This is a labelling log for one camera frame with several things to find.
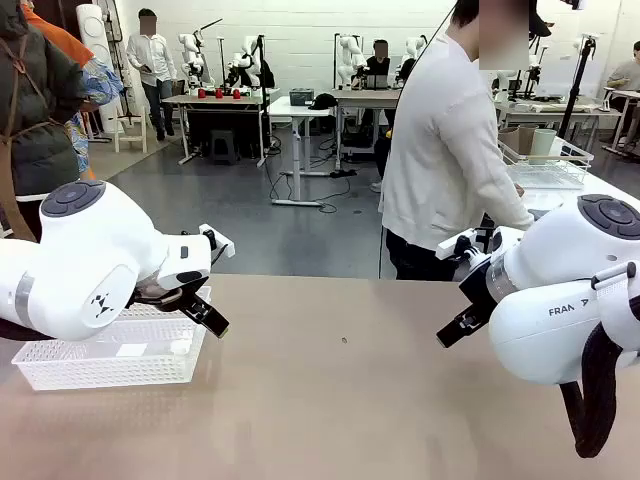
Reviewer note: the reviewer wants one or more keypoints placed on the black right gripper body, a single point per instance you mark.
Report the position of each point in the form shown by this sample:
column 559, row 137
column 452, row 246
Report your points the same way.
column 482, row 287

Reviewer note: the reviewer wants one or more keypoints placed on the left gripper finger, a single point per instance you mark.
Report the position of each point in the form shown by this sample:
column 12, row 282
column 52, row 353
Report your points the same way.
column 202, row 295
column 212, row 321

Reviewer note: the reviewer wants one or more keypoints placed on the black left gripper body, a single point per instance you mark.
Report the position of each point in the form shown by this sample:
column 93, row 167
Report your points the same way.
column 165, row 296

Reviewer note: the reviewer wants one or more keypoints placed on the white perforated plastic basket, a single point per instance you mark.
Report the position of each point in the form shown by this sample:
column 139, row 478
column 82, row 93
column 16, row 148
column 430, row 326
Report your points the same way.
column 125, row 360

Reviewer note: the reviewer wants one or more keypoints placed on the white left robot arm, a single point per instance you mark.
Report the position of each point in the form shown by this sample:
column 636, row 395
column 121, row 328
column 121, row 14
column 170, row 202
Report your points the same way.
column 100, row 250

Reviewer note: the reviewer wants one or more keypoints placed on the person's right forearm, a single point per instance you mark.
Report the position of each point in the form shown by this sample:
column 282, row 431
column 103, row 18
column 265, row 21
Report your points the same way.
column 505, row 210

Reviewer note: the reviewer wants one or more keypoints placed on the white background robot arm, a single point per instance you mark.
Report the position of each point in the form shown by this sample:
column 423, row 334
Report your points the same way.
column 247, row 47
column 412, row 47
column 347, row 50
column 189, row 47

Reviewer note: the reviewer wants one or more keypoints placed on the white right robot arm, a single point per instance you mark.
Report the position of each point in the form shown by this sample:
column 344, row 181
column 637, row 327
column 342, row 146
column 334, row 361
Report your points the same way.
column 550, row 280

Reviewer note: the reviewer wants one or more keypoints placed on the person's left hand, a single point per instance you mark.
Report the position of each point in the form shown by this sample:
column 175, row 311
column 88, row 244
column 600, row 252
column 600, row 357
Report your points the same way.
column 519, row 190

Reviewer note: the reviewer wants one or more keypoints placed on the person in white sweater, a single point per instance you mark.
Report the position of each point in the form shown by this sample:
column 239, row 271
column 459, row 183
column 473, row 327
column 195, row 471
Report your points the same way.
column 435, row 150

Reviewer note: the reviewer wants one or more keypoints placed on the white side table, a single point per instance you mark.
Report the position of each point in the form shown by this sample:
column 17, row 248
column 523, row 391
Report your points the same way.
column 600, row 187

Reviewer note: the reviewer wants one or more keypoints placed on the white wooden chair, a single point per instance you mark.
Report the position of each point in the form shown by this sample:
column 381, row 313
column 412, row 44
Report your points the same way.
column 131, row 127

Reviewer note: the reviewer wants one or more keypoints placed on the black power strip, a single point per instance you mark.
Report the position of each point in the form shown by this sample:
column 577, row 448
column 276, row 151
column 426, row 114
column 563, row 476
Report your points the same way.
column 345, row 174

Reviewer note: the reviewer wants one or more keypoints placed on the white standing desk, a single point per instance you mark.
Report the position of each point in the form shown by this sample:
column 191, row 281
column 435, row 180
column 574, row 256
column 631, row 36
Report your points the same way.
column 295, row 107

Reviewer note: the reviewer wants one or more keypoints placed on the person in dark grey jacket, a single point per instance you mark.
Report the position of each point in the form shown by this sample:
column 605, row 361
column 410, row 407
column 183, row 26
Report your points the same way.
column 35, row 125

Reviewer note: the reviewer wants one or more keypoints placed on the black tripod stand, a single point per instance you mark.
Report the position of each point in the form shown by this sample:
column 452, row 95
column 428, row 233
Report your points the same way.
column 575, row 90

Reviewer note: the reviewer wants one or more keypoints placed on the person in orange jacket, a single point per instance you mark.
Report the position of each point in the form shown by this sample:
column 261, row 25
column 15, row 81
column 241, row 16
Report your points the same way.
column 102, row 85

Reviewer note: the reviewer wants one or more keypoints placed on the grey storage crate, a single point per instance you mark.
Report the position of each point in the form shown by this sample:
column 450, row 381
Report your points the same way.
column 301, row 96

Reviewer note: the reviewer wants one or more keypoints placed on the grey desk with white legs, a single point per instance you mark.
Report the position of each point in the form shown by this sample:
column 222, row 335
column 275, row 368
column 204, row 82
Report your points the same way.
column 360, row 94

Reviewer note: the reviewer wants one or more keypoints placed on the person in white shirt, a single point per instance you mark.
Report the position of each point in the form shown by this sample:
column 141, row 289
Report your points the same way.
column 150, row 60

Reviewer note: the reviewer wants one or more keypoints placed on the seated person in black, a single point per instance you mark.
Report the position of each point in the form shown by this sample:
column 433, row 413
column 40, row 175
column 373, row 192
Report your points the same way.
column 380, row 65

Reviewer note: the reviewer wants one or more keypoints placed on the seated person in grey top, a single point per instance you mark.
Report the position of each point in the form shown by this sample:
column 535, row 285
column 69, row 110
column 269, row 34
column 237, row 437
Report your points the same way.
column 625, row 75

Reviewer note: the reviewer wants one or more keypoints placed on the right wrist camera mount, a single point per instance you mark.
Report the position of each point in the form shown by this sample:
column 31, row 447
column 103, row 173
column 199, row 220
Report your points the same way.
column 450, row 246

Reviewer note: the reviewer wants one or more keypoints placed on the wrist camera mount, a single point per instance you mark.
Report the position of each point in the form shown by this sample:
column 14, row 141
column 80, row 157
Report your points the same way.
column 222, row 245
column 450, row 246

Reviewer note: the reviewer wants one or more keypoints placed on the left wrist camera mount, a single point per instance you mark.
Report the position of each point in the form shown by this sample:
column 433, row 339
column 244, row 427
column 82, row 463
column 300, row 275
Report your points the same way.
column 222, row 245

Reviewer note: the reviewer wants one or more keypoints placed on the grey desk with black frame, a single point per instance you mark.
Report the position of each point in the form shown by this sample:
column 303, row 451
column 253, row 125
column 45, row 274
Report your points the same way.
column 215, row 100

